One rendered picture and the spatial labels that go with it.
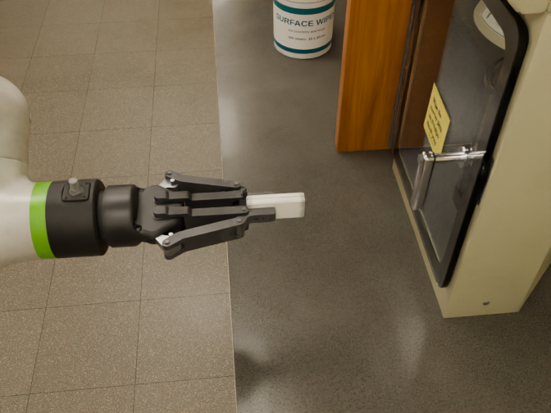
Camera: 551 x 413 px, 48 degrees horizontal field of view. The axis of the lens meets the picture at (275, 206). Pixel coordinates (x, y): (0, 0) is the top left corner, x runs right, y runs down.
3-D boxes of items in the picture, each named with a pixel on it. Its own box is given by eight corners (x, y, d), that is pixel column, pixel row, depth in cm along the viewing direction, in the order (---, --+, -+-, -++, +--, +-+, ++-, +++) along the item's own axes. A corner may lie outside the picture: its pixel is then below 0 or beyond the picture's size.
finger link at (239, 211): (152, 205, 73) (152, 214, 72) (248, 201, 74) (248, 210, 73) (157, 227, 76) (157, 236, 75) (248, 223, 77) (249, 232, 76)
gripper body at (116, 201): (96, 221, 69) (180, 216, 69) (103, 170, 75) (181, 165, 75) (108, 264, 74) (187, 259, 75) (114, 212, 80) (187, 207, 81)
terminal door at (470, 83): (394, 148, 106) (439, -96, 78) (445, 293, 85) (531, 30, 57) (390, 149, 106) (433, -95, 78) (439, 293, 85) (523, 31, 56)
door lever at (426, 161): (452, 212, 78) (446, 197, 80) (469, 156, 71) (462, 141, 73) (410, 215, 78) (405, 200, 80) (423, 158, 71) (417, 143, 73)
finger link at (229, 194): (157, 222, 77) (157, 213, 77) (248, 215, 78) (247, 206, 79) (153, 200, 74) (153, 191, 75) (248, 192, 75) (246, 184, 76)
